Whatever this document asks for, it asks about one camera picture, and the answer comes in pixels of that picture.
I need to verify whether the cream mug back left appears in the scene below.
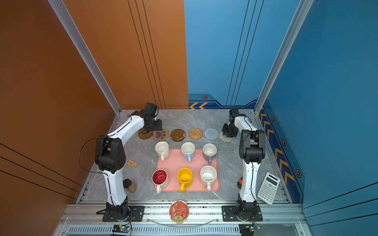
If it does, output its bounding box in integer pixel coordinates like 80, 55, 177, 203
155, 141, 170, 161

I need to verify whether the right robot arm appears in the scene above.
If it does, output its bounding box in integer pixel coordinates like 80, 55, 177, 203
221, 109, 265, 222

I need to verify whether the brown spice jar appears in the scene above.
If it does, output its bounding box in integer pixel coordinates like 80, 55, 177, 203
123, 179, 137, 193

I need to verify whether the paw print cork coaster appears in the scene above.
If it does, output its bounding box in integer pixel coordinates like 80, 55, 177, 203
153, 128, 170, 142

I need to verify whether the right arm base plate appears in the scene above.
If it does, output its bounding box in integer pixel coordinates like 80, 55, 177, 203
221, 205, 263, 222

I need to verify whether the black orange utility knife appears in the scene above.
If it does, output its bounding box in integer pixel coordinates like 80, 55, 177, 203
237, 178, 243, 189

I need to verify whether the light blue mug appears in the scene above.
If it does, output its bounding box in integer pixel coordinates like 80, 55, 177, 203
181, 142, 195, 162

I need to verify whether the aluminium front rail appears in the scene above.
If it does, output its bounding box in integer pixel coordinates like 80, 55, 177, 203
54, 201, 312, 236

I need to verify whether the purple mug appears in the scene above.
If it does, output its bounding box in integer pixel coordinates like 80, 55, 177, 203
202, 144, 217, 165

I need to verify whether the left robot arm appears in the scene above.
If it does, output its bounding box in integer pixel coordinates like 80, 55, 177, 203
94, 103, 162, 222

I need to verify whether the red mug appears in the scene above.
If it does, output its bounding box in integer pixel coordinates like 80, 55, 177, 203
152, 169, 169, 194

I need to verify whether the white zigzag woven coaster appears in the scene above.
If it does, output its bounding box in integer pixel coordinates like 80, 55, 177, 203
220, 132, 234, 142

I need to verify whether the plain brown wooden coaster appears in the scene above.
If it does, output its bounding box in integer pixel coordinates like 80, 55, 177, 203
138, 128, 154, 140

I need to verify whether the white mug front right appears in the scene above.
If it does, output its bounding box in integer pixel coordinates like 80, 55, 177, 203
200, 166, 218, 192

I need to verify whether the left green circuit board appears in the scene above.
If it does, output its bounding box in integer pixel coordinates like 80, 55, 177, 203
112, 224, 132, 236

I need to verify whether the yellow mug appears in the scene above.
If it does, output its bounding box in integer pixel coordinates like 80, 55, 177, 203
177, 168, 193, 193

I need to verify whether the woven rattan coaster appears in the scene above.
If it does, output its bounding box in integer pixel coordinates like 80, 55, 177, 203
188, 128, 203, 140

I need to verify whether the right circuit board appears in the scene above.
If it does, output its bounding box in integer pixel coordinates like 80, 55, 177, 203
239, 224, 261, 236

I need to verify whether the white calculator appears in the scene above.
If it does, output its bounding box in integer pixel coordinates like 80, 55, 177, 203
258, 172, 281, 205

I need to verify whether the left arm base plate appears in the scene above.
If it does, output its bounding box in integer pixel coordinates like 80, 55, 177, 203
102, 205, 145, 223

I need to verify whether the glossy dark brown coaster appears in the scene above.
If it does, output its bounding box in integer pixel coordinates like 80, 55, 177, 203
170, 129, 186, 142

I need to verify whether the pink tray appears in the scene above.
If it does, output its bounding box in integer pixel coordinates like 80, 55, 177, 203
156, 148, 221, 192

